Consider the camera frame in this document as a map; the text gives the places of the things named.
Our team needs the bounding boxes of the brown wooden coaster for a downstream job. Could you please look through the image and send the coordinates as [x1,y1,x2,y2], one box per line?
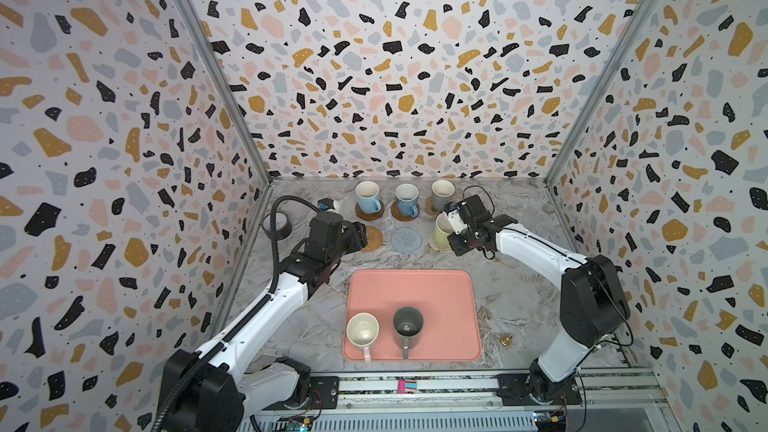
[390,201,420,223]
[354,203,384,222]

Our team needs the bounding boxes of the white mug grey handle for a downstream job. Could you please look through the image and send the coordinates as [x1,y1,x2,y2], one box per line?
[431,179,456,213]

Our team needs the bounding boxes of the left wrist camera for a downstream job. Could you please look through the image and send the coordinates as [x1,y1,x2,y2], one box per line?
[317,198,340,214]

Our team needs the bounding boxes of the beige patterned round coaster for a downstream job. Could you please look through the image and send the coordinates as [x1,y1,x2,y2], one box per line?
[428,235,452,254]

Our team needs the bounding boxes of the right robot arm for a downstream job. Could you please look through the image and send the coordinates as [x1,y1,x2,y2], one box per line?
[443,195,630,404]

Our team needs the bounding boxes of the white mug blue handle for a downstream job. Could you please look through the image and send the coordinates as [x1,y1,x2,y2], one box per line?
[355,181,382,215]

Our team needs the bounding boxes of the aluminium front rail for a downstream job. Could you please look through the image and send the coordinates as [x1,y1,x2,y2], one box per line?
[158,368,667,432]

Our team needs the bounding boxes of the woven rattan coaster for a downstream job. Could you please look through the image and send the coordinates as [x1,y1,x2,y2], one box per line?
[362,226,383,253]

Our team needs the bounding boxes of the white mug green handle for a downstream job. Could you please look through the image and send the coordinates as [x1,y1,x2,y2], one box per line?
[432,213,453,248]

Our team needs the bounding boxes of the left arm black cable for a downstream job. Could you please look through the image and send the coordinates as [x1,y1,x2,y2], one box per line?
[149,194,322,432]

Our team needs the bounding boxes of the pink silicone tray mat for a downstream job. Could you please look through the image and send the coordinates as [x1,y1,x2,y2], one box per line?
[343,270,482,362]

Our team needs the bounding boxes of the paw print wooden coaster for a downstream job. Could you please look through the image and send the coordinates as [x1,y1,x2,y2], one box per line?
[425,197,439,216]

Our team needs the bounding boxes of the small brass bell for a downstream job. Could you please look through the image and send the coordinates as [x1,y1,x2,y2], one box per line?
[500,334,513,347]

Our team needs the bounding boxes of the dark grey mug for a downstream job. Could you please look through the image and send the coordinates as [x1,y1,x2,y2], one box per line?
[392,306,424,361]

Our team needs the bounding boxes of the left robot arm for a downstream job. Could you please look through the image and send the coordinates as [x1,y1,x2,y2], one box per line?
[152,210,367,431]

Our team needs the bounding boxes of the white mug pink handle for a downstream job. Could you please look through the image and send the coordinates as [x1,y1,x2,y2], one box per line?
[346,313,380,363]

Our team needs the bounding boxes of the black tape roll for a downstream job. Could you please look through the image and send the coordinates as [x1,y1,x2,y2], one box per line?
[261,211,293,242]

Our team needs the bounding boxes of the light blue round coaster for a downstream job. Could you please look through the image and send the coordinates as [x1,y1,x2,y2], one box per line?
[390,227,422,255]

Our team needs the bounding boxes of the light blue mug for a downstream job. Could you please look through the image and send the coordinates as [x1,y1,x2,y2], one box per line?
[395,184,420,219]

